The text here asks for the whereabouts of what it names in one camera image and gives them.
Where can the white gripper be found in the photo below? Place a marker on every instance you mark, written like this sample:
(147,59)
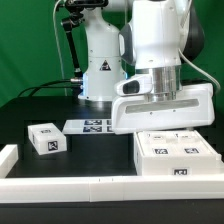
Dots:
(192,107)

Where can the white cabinet door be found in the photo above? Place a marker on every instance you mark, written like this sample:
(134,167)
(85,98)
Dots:
(191,143)
(157,143)

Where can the white cabinet body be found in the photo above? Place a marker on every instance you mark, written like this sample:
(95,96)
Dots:
(173,164)

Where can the white small tagged box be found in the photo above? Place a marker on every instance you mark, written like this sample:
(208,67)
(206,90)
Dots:
(47,138)

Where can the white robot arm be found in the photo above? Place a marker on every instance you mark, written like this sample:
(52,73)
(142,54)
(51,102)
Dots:
(137,68)

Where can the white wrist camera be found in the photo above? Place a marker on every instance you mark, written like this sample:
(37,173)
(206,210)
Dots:
(136,85)

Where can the white flat tag base plate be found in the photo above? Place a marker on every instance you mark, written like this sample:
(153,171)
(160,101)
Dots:
(87,126)

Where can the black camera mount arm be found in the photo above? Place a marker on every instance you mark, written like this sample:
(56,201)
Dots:
(75,18)

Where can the white U-shaped fence wall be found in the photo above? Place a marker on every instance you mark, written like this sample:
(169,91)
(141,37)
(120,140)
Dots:
(96,189)

